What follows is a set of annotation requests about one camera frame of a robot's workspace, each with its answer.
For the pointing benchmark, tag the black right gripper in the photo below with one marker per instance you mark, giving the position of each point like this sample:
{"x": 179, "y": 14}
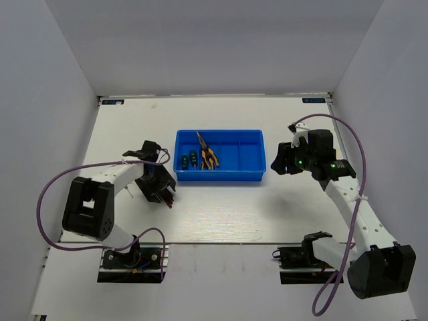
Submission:
{"x": 285, "y": 152}

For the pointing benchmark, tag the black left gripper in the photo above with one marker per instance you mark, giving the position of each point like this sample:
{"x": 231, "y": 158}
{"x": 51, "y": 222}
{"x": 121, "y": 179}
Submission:
{"x": 166, "y": 180}

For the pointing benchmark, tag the green hex key set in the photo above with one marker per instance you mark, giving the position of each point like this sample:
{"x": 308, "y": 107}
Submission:
{"x": 166, "y": 197}

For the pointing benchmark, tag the yellow black short pliers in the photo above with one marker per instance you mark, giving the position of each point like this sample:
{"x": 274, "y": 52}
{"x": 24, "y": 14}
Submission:
{"x": 207, "y": 165}

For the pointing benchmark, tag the yellow black long-nose pliers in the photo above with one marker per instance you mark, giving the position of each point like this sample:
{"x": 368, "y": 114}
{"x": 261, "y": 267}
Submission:
{"x": 206, "y": 152}

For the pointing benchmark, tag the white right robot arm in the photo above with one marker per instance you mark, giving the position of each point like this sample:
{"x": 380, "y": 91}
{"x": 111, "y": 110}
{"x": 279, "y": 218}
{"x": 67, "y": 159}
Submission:
{"x": 377, "y": 265}

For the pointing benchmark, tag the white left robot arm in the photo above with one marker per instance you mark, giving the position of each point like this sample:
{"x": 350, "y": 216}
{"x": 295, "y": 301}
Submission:
{"x": 90, "y": 207}

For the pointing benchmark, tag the blue plastic divided bin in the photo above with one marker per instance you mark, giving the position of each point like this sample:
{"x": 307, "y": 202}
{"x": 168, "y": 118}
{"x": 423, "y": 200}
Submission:
{"x": 241, "y": 155}

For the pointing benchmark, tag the blue label sticker right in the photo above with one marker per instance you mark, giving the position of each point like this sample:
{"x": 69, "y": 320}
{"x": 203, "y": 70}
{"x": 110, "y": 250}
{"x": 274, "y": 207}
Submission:
{"x": 313, "y": 100}

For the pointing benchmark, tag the blue label sticker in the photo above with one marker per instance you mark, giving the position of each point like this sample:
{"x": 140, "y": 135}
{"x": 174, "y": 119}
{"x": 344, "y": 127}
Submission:
{"x": 112, "y": 102}
{"x": 313, "y": 100}

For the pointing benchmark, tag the blue label sticker left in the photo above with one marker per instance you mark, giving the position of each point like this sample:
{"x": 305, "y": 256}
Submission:
{"x": 112, "y": 102}

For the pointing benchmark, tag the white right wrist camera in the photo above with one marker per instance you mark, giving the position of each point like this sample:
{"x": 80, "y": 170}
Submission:
{"x": 299, "y": 130}

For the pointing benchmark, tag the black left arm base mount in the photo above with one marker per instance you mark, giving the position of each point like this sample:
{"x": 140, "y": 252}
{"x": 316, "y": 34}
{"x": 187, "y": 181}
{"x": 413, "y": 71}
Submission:
{"x": 147, "y": 267}

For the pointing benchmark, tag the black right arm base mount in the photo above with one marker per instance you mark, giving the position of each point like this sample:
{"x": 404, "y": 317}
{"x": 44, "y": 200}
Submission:
{"x": 295, "y": 270}

